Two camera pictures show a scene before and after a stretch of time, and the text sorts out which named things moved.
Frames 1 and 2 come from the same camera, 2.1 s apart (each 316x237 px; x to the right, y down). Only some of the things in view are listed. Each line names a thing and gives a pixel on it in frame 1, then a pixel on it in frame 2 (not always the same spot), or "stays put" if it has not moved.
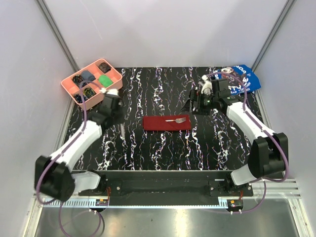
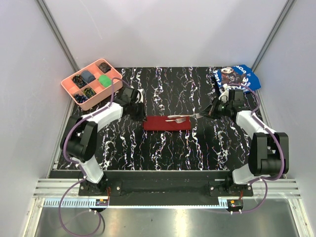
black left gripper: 119,108 to 140,117
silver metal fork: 178,120 stays put
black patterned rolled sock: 77,79 stays put
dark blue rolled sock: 78,98 stays put
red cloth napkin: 157,123 stays put
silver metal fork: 122,128 to 198,115
